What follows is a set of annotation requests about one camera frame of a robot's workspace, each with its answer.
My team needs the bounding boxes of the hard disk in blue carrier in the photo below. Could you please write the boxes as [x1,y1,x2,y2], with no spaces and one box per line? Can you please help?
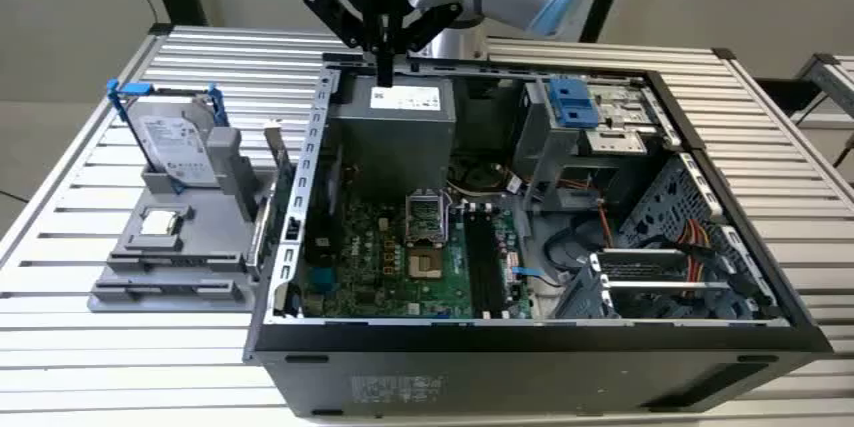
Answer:
[104,78,232,196]

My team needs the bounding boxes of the red yellow wire bundle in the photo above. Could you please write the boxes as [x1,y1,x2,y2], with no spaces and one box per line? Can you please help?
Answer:
[677,219,713,283]

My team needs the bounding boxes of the thin orange wire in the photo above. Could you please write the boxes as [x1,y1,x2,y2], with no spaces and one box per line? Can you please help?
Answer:
[595,199,615,251]

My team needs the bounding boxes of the CPU socket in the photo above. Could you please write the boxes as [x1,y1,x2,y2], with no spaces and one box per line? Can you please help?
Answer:
[407,245,447,281]

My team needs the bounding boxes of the graphics card with metal bracket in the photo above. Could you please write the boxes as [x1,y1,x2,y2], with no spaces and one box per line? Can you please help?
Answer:
[246,119,299,283]

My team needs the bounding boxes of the metal drive cage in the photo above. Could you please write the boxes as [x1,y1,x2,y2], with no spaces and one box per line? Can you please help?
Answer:
[513,74,669,211]

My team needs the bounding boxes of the blue plastic drive latch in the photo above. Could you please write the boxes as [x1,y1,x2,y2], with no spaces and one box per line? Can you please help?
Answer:
[547,75,598,129]

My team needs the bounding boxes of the black PC case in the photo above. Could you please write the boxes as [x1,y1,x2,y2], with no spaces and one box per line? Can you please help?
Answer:
[240,51,836,418]

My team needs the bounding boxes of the metal socket cover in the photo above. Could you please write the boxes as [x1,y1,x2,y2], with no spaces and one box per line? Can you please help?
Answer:
[405,188,449,244]

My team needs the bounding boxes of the green motherboard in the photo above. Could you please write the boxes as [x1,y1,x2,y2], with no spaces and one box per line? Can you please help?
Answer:
[303,196,535,321]

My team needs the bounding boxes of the metal locking lever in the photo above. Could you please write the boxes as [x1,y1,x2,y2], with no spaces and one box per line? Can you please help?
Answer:
[441,199,469,248]

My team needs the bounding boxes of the metal disk bay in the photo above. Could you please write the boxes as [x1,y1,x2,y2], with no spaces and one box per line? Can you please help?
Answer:
[553,245,762,321]

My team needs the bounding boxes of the grey power supply unit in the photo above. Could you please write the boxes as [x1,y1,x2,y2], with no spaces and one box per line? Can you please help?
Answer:
[330,74,459,198]

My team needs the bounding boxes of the grey parts rack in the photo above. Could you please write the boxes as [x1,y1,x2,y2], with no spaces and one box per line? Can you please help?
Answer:
[88,126,282,314]

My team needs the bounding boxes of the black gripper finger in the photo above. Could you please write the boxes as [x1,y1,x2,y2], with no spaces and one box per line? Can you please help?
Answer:
[302,0,387,89]
[385,3,463,89]

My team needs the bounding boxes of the silver CPU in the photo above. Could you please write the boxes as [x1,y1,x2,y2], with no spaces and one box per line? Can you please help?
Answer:
[138,209,183,237]

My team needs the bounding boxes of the black cable bundle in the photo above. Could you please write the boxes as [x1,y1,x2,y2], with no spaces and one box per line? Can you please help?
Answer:
[541,224,606,278]

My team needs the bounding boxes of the metal slat side table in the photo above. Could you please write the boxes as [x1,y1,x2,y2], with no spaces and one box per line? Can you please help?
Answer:
[790,51,854,131]

